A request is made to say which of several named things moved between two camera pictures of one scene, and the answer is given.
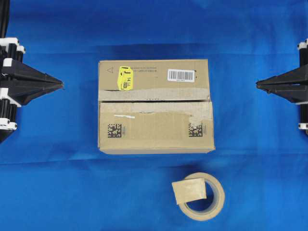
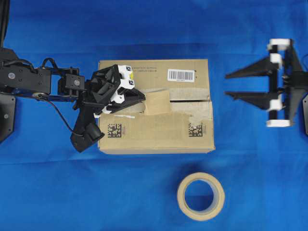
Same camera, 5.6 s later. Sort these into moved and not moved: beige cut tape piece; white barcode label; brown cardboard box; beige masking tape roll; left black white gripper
Moved: beige cut tape piece; left black white gripper
Not moved: beige masking tape roll; white barcode label; brown cardboard box
